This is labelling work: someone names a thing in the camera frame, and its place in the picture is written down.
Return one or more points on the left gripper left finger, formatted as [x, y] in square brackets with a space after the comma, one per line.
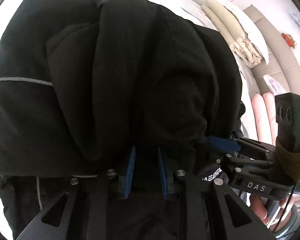
[81, 211]

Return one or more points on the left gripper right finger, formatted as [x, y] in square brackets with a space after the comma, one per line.
[209, 207]

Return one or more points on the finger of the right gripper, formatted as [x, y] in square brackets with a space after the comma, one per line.
[223, 145]

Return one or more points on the black hooded jacket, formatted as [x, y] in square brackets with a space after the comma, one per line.
[85, 82]

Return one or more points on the person right hand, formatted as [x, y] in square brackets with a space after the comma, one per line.
[282, 217]

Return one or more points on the pink folded quilt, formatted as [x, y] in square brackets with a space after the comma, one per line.
[265, 117]

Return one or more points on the black tracker device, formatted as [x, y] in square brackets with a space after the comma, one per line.
[288, 120]

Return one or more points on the beige padded headboard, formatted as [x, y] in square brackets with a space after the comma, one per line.
[283, 65]

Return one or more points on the white dotted pillow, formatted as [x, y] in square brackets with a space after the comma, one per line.
[253, 33]

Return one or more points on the beige folded quilt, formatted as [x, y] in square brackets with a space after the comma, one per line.
[232, 31]

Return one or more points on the floral green bedspread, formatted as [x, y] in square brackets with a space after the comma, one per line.
[191, 11]

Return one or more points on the red wall ornament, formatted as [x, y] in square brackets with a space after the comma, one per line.
[289, 40]

